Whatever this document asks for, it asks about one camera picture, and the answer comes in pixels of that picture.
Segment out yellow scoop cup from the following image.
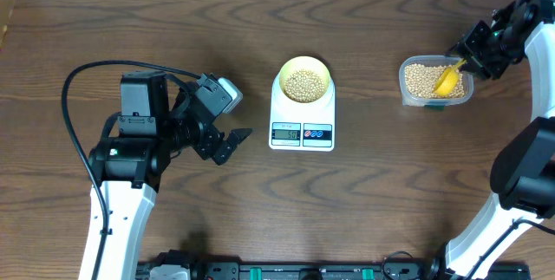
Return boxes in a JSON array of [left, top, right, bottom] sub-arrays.
[[434, 59, 467, 97]]

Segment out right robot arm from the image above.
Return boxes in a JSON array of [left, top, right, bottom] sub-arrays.
[[428, 0, 554, 279]]

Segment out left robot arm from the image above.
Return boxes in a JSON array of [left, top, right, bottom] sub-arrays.
[[79, 114, 252, 279]]

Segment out white digital kitchen scale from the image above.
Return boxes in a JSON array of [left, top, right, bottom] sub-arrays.
[[268, 74, 336, 152]]

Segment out soybeans in yellow bowl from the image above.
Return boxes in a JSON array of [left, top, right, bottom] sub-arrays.
[[284, 69, 326, 103]]

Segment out yellow bowl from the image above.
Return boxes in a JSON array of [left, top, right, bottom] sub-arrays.
[[277, 56, 331, 100]]

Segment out clear plastic container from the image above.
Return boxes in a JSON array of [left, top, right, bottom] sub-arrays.
[[399, 55, 474, 107]]

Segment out green tape piece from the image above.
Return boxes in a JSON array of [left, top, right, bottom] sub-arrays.
[[424, 105, 445, 111]]

